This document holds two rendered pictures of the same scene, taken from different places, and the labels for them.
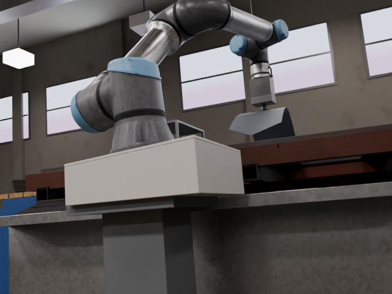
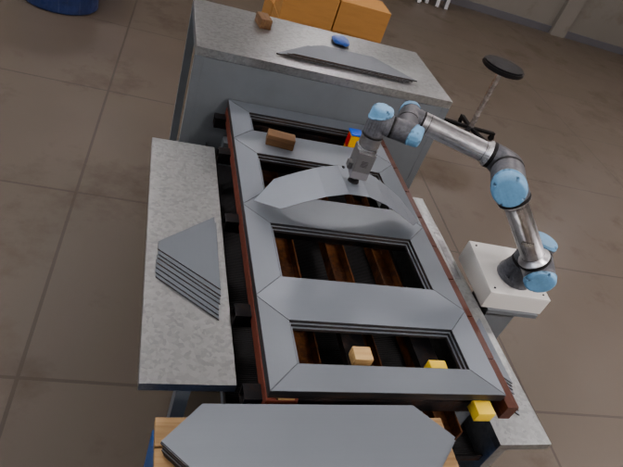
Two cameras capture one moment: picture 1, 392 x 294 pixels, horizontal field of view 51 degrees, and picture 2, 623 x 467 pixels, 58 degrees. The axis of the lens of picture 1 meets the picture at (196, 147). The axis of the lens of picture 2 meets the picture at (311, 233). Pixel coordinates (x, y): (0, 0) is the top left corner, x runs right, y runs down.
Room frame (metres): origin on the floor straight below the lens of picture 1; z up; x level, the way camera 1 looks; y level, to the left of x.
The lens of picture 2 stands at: (2.84, 0.96, 2.04)
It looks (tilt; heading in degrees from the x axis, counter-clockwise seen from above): 37 degrees down; 227
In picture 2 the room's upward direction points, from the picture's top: 22 degrees clockwise
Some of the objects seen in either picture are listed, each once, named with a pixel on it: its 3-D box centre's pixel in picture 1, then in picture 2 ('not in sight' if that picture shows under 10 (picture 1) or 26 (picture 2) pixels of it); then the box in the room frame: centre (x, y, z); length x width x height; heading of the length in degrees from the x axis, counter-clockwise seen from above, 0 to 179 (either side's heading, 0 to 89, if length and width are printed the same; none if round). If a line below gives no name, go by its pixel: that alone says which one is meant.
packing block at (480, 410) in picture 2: not in sight; (481, 410); (1.55, 0.57, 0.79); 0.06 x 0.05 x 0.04; 161
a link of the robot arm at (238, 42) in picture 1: (247, 45); (406, 130); (1.50, -0.23, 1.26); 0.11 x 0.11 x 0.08; 48
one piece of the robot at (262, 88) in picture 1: (263, 90); (359, 158); (1.59, -0.29, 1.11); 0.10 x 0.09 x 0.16; 154
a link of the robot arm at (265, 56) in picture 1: (258, 52); (379, 121); (1.58, -0.28, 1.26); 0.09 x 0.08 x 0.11; 138
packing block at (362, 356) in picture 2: not in sight; (361, 357); (1.83, 0.29, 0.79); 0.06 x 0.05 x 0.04; 161
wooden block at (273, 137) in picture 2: not in sight; (280, 139); (1.60, -0.77, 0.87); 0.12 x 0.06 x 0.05; 152
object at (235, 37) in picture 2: not in sight; (322, 53); (1.13, -1.30, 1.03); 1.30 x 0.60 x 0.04; 161
